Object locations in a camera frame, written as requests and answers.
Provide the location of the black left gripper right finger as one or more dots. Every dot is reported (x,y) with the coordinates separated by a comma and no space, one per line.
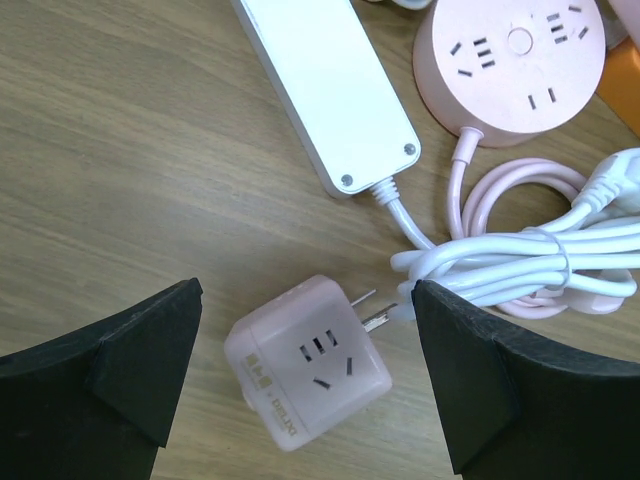
(514,404)

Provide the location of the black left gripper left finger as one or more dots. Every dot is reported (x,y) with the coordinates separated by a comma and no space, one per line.
(99,402)

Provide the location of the pink cube socket adapter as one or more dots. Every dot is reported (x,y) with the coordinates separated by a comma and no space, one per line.
(305,362)

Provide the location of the orange power strip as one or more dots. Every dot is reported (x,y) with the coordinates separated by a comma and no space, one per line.
(619,84)

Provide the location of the pink round socket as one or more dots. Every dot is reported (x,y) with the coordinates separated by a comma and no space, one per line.
(510,69)

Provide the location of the plain white power strip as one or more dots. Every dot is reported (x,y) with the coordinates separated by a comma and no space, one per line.
(334,89)

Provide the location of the pink power strip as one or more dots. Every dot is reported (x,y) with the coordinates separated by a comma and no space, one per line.
(621,21)

